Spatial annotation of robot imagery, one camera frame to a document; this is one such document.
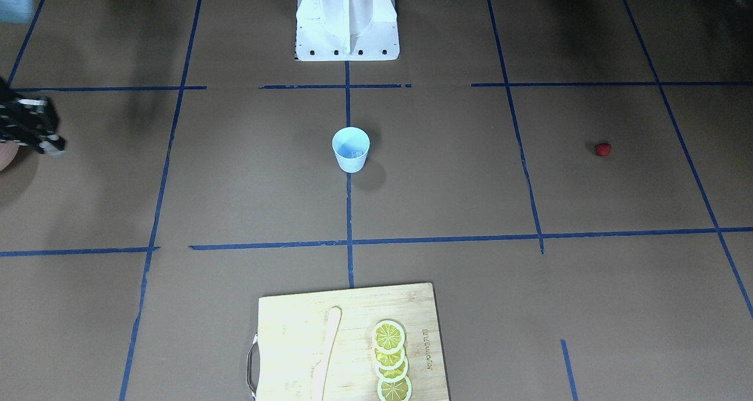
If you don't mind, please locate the yellow plastic knife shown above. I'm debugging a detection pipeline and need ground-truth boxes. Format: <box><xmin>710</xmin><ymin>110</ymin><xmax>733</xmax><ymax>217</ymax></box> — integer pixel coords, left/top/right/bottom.
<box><xmin>310</xmin><ymin>306</ymin><xmax>342</xmax><ymax>400</ymax></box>

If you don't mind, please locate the lemon slice one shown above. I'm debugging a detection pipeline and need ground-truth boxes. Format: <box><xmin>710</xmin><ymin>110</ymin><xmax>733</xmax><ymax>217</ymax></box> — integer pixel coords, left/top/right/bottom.
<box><xmin>371</xmin><ymin>320</ymin><xmax>406</xmax><ymax>355</ymax></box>

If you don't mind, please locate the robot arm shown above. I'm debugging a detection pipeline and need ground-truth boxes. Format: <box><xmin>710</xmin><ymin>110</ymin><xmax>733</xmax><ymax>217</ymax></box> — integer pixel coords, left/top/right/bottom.
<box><xmin>1</xmin><ymin>0</ymin><xmax>35</xmax><ymax>24</ymax></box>

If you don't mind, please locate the lemon slice four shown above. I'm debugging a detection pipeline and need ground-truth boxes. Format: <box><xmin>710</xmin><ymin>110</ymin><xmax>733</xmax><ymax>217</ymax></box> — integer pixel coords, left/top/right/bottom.
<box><xmin>376</xmin><ymin>376</ymin><xmax>412</xmax><ymax>401</ymax></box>

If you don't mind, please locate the white pillar with base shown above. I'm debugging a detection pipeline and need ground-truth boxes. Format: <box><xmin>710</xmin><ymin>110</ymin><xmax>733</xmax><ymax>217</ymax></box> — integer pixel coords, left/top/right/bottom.
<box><xmin>294</xmin><ymin>0</ymin><xmax>400</xmax><ymax>62</ymax></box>

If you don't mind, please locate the lemon slice three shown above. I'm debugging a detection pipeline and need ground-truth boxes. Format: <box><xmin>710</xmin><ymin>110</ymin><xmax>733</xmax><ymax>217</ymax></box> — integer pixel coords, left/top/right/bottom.
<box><xmin>376</xmin><ymin>358</ymin><xmax>409</xmax><ymax>383</ymax></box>

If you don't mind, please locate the light blue cup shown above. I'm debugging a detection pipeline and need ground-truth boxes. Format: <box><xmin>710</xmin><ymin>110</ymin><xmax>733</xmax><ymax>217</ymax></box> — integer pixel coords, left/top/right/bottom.
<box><xmin>332</xmin><ymin>126</ymin><xmax>371</xmax><ymax>173</ymax></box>

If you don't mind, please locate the lemon slice two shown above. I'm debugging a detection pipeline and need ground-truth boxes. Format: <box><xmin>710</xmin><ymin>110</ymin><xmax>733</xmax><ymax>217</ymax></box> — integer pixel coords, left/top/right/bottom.
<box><xmin>373</xmin><ymin>346</ymin><xmax>406</xmax><ymax>370</ymax></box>

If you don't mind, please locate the wooden cutting board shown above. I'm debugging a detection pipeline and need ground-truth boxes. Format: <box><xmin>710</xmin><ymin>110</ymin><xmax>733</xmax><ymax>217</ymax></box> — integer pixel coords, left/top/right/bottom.
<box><xmin>246</xmin><ymin>283</ymin><xmax>450</xmax><ymax>400</ymax></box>

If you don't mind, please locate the red strawberry on table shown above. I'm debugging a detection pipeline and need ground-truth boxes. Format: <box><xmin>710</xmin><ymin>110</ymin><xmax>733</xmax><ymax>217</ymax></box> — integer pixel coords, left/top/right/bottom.
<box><xmin>594</xmin><ymin>143</ymin><xmax>612</xmax><ymax>157</ymax></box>

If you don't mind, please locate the pink bowl with ice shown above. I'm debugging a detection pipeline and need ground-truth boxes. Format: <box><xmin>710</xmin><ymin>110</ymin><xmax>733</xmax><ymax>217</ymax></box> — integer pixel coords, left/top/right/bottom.
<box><xmin>0</xmin><ymin>143</ymin><xmax>19</xmax><ymax>171</ymax></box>

